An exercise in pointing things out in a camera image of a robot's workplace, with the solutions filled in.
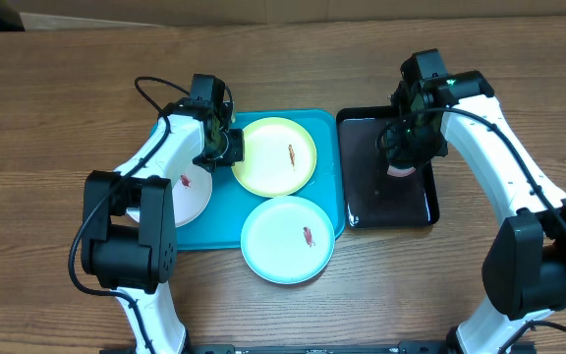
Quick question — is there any yellow plate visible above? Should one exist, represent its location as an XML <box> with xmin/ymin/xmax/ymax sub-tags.
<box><xmin>232</xmin><ymin>117</ymin><xmax>317</xmax><ymax>198</ymax></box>

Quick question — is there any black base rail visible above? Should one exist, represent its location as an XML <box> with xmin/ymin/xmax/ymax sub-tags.
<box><xmin>99</xmin><ymin>339</ymin><xmax>538</xmax><ymax>354</ymax></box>

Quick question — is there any black rectangular tray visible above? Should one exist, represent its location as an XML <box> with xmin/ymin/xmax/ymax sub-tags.
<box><xmin>336</xmin><ymin>106</ymin><xmax>440</xmax><ymax>229</ymax></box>

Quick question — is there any teal plastic tray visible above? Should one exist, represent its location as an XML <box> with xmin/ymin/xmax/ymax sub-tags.
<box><xmin>176</xmin><ymin>109</ymin><xmax>346</xmax><ymax>251</ymax></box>

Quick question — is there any green and pink sponge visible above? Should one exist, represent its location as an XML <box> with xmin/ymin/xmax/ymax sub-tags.
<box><xmin>386</xmin><ymin>165</ymin><xmax>416</xmax><ymax>178</ymax></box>

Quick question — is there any pink plate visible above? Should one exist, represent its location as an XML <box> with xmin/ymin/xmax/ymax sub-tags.
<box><xmin>126</xmin><ymin>163</ymin><xmax>212</xmax><ymax>227</ymax></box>

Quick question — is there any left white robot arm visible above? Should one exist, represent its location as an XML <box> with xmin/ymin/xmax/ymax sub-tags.
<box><xmin>68</xmin><ymin>114</ymin><xmax>244</xmax><ymax>353</ymax></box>

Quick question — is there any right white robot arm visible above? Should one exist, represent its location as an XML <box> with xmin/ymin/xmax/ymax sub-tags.
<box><xmin>376</xmin><ymin>69</ymin><xmax>566</xmax><ymax>353</ymax></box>

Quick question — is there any light blue plate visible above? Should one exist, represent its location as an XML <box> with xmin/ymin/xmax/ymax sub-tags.
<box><xmin>240</xmin><ymin>196</ymin><xmax>335</xmax><ymax>285</ymax></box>

